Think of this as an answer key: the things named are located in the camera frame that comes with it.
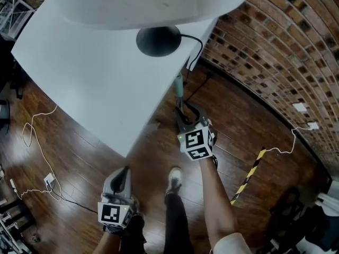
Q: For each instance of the white metal shelf rack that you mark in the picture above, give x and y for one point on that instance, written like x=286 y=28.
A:
x=13 y=12

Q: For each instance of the person's right forearm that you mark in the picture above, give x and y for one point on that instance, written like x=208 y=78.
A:
x=215 y=200

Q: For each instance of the white table lamp black base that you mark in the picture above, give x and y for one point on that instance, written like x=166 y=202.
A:
x=148 y=1

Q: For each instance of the person's left hand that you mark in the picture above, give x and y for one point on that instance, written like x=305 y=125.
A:
x=113 y=229

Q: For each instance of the person's beige shirt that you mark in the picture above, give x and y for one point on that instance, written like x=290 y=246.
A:
x=233 y=245

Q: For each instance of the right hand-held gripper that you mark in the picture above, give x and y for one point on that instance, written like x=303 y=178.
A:
x=197 y=141

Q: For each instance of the white wall socket plate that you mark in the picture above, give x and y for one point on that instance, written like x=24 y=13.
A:
x=299 y=107

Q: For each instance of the person's grey white shoe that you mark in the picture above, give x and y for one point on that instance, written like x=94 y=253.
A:
x=174 y=181

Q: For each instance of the dark low furniture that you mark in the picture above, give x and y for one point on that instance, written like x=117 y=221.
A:
x=4 y=116

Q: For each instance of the white square table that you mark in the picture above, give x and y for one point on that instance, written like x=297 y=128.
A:
x=92 y=83

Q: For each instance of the small white floor object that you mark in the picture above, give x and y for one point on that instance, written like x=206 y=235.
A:
x=1 y=172

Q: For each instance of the white power strip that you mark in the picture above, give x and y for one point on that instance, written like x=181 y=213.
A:
x=49 y=180

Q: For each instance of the white metal cart frame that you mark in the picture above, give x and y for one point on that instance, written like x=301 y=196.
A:
x=12 y=226

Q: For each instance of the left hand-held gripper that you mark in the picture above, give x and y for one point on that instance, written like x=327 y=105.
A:
x=114 y=213

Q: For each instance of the teal broom with black bristles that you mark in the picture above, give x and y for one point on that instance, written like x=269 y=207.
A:
x=179 y=87

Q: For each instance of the yellow black striped floor tape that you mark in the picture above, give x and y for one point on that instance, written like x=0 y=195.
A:
x=249 y=174

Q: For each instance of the person's left forearm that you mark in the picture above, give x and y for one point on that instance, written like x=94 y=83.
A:
x=106 y=245

